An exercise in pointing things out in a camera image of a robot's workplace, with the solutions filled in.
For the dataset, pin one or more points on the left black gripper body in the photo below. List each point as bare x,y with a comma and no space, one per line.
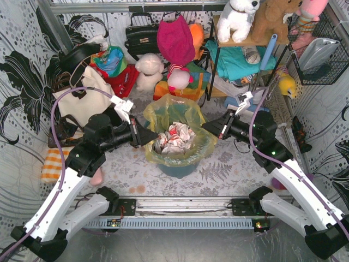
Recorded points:
134,134

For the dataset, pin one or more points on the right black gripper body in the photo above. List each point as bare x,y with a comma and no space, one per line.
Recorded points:
226,127

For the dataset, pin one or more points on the yellow trash bag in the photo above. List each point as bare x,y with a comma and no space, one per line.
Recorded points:
168,109

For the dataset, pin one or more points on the teal trash bin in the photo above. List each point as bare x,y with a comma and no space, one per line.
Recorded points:
178,171

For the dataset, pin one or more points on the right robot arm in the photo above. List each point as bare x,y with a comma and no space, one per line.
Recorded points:
271,155

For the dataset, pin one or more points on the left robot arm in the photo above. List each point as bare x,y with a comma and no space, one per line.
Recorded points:
81,164

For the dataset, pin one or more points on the crumpled paper trash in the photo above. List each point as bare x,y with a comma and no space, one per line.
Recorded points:
178,139

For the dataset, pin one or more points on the cream canvas tote bag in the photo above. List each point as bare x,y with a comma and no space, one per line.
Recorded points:
85,103

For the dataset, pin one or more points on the brown patterned bag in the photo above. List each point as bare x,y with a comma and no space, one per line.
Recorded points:
68,131

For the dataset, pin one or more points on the colorful printed bag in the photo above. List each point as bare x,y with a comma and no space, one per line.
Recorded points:
109,63

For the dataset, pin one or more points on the magenta cloth bag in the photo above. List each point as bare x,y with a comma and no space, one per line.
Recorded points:
175,41

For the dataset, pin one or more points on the rainbow striped cloth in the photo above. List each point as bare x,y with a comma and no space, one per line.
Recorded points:
196,87

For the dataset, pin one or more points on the red cloth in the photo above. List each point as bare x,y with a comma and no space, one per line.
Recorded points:
124,82

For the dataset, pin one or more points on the teal folded cloth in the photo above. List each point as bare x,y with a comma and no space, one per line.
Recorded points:
232,64

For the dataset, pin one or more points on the yellow plush duck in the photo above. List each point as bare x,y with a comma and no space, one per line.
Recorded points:
286,83

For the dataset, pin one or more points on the cream plush lamb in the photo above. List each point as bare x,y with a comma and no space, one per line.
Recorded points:
150,68

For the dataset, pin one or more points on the orange checkered towel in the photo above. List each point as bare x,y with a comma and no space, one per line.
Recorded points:
52,167

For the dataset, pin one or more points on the black leather handbag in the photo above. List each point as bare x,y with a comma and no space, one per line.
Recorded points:
141,39

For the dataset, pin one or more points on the orange plush toy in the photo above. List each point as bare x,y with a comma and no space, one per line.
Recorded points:
197,33

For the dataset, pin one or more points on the white plush dog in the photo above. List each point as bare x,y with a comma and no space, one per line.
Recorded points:
236,20

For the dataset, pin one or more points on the brown teddy bear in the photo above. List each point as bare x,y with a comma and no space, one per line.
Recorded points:
272,16

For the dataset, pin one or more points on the silver foil pouch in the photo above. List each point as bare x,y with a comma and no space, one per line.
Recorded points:
317,53

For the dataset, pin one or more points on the blue handled mop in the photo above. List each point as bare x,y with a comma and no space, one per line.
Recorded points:
254,87

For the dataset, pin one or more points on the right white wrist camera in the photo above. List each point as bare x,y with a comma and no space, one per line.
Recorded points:
243,100

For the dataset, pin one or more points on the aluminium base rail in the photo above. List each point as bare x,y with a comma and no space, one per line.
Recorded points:
180,207

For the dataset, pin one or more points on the black wire basket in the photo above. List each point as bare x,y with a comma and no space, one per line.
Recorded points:
300,37

